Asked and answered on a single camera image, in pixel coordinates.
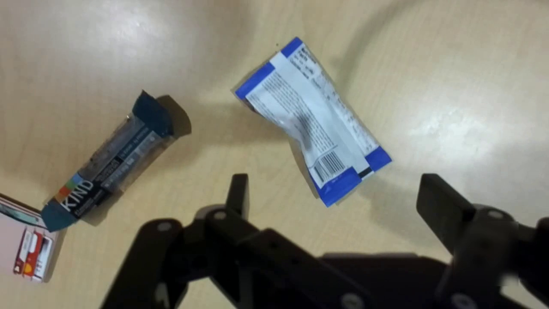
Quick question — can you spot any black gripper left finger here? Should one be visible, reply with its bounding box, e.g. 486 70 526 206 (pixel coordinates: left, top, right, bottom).
102 173 368 309

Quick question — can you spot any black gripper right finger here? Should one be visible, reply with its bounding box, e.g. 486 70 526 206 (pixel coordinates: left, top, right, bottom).
418 173 549 309

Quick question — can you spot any white and blue packet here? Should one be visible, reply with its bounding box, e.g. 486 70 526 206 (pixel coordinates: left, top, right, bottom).
236 37 392 206

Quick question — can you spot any dark KIND snack bar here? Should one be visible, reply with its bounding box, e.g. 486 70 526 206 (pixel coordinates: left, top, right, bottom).
42 91 174 231

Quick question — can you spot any small pink red booklet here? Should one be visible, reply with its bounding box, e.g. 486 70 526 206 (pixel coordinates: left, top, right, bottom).
0 194 54 281

